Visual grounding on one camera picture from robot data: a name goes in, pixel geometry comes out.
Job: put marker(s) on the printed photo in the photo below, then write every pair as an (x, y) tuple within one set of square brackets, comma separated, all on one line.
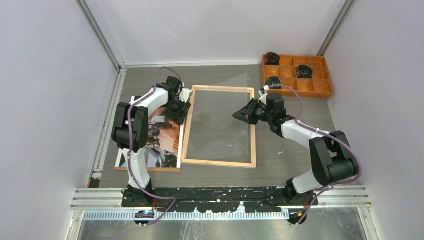
[(149, 129)]

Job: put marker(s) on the blue yellow tape roll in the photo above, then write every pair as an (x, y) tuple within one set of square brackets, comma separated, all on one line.
[(274, 83)]

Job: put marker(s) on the aluminium rail front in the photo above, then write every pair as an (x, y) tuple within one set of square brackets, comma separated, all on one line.
[(111, 198)]

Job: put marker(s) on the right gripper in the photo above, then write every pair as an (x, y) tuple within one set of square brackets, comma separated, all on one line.
[(247, 113)]

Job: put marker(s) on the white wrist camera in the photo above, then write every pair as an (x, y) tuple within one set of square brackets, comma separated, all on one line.
[(263, 92), (185, 94)]

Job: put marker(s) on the brown backing board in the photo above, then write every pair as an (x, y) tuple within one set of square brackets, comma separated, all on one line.
[(162, 147)]

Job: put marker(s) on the black tape roll middle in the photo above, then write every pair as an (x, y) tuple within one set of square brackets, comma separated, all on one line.
[(304, 72)]

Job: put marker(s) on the black tape roll top-left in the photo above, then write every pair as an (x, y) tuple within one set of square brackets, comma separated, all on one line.
[(272, 59)]

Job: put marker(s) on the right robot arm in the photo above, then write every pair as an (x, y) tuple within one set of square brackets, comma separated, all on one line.
[(331, 158)]

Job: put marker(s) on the orange compartment tray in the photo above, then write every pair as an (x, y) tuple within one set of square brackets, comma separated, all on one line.
[(320, 86)]

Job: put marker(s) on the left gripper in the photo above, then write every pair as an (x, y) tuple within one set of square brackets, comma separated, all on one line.
[(180, 115)]

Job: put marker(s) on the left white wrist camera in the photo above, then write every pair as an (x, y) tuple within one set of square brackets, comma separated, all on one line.
[(185, 94)]

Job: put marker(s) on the white wooden picture frame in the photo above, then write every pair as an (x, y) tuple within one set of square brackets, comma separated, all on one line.
[(253, 151)]

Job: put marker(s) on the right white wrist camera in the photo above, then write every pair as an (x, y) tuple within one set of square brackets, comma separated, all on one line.
[(263, 92)]

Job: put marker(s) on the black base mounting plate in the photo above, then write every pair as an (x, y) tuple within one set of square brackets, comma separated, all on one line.
[(265, 199)]

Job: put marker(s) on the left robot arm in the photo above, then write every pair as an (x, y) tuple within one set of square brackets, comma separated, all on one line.
[(131, 129)]

